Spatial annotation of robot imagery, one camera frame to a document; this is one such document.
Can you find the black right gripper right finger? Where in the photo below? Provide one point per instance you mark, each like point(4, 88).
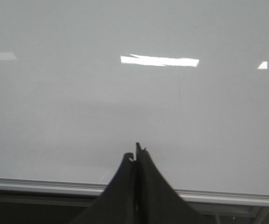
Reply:
point(157, 201)

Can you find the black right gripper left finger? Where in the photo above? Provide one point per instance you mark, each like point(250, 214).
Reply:
point(116, 205)

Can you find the white whiteboard with aluminium frame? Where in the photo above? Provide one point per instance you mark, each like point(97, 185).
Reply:
point(82, 81)

